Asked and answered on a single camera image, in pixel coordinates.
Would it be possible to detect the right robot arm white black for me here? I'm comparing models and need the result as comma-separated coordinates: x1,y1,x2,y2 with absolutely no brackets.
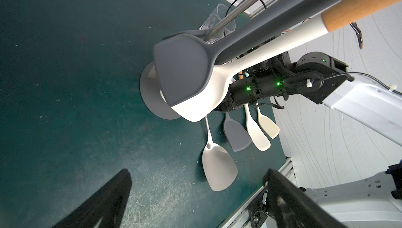
217,52,402,221

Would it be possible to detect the grey turner mint handle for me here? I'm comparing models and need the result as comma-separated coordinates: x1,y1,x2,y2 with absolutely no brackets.
223,112,252,152

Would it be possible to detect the cream spoon wooden handle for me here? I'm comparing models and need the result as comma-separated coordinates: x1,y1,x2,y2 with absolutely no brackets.
172,0,401,122

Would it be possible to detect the clear drinking glass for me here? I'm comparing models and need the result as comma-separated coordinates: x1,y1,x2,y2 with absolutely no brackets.
200,4,236,44

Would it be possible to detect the steel turner metal handle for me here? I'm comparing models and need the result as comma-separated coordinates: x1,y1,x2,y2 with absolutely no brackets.
202,116,238,191

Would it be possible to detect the bronze scroll hook stand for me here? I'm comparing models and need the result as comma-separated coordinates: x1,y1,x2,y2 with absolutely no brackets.
350,22,363,50

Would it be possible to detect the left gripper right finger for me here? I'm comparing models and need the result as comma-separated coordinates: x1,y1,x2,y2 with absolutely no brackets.
267,169,344,228

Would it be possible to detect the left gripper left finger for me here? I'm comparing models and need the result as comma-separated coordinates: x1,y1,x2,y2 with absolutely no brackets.
54,169,133,228

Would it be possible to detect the cream spatula wooden handle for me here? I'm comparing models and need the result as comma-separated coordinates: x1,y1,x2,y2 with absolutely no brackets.
244,104,271,152

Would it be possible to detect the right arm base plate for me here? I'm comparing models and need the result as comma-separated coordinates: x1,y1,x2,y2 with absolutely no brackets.
249,190,269,228

